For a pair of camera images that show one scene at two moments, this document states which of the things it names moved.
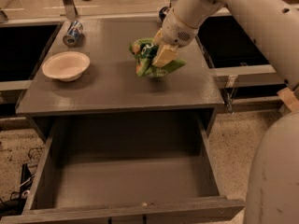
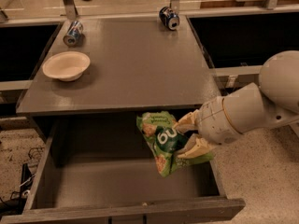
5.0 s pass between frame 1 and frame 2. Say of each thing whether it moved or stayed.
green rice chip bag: moved
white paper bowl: stayed
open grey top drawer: stayed
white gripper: moved
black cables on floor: stayed
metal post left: stayed
